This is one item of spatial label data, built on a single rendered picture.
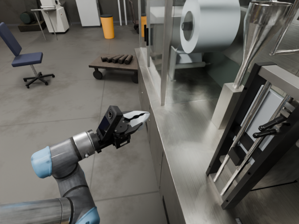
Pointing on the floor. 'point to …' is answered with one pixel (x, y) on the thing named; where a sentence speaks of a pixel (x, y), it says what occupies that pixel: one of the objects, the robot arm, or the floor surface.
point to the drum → (107, 26)
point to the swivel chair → (4, 32)
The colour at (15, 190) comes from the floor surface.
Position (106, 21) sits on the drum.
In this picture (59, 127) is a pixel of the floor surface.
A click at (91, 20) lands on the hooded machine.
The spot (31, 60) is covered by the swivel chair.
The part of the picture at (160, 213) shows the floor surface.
